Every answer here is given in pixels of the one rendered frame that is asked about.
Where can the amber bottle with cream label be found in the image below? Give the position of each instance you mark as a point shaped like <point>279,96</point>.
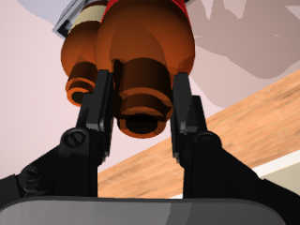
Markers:
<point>77,52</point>

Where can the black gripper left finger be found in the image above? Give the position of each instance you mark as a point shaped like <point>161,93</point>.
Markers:
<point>72,165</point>

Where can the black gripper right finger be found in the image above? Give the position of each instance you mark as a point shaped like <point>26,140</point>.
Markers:
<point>214,172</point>

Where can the dark grey tray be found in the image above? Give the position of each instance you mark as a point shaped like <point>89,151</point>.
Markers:
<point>63,26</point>

